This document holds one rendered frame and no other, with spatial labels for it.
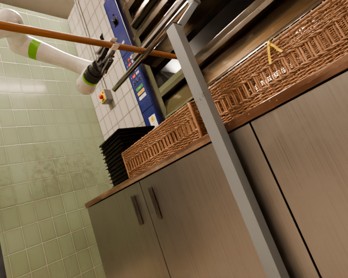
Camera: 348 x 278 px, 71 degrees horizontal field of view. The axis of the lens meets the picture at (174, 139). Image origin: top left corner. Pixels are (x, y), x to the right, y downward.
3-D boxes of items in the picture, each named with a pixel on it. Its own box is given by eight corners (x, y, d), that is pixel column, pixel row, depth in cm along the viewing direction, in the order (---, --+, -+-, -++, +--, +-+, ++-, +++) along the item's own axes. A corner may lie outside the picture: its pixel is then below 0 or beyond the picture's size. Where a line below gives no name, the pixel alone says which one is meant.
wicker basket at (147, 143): (190, 165, 160) (176, 127, 166) (265, 128, 121) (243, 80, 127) (127, 181, 126) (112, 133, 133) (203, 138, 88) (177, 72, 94)
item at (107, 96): (108, 104, 225) (105, 95, 227) (113, 99, 218) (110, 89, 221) (101, 104, 220) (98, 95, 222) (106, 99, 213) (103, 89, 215)
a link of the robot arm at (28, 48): (-2, 38, 132) (9, 22, 137) (6, 54, 143) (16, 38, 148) (33, 52, 135) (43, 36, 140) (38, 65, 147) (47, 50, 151)
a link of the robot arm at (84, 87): (87, 101, 145) (69, 91, 140) (94, 87, 152) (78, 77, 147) (97, 89, 135) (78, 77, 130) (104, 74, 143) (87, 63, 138)
